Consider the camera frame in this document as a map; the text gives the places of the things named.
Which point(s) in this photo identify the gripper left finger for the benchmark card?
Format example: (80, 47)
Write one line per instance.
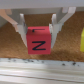
(20, 26)

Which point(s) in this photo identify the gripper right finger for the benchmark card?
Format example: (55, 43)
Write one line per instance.
(55, 24)

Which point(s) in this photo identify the pink block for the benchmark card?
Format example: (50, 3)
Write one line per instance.
(39, 40)

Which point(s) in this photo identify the yellow block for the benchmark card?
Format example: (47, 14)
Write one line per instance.
(82, 40)

